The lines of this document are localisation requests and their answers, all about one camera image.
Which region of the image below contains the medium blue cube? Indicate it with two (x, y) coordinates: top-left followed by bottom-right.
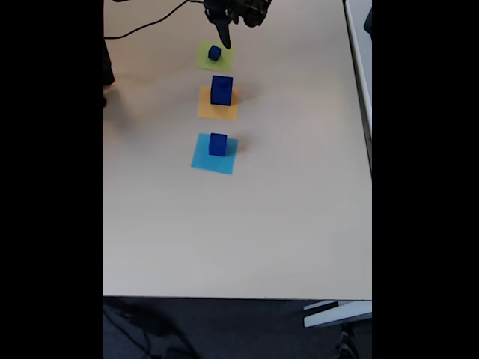
(208, 132), (228, 156)

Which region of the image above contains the green paper square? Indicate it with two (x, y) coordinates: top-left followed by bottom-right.
(194, 40), (235, 71)

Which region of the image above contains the orange paper square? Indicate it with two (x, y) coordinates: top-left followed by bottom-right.
(197, 85), (239, 120)

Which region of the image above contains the light blue paper square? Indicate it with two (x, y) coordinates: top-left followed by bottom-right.
(190, 132), (240, 176)

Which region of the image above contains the large blue cube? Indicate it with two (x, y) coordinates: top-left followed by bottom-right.
(210, 75), (234, 107)

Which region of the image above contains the white neighbouring table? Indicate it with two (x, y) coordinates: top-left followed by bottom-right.
(343, 0), (373, 175)

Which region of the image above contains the white table leg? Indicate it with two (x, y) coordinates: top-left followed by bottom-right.
(302, 300), (373, 328)

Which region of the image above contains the black camera box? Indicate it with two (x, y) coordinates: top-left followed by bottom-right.
(238, 0), (273, 28)

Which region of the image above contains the black cable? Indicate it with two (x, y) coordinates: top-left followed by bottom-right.
(103, 0), (206, 40)

